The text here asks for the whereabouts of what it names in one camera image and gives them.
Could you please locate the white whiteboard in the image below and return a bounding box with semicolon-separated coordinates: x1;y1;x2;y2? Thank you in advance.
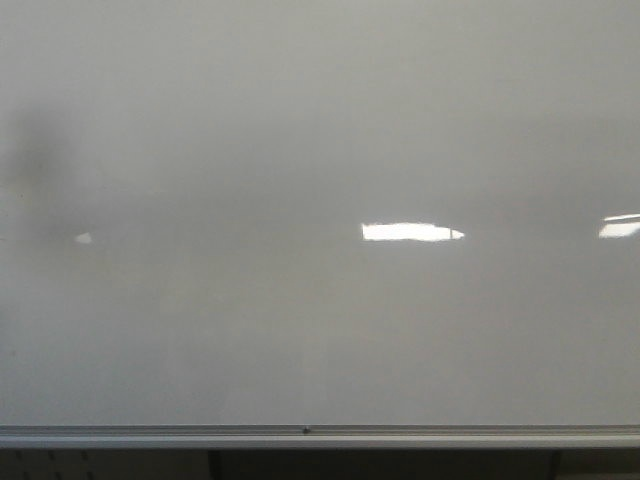
1;1;639;426

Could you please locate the aluminium whiteboard tray rail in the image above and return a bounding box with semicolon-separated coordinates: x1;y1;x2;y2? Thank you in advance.
1;425;639;450

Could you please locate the perforated grey panel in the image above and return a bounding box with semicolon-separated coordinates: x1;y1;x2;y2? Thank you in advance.
1;449;211;480

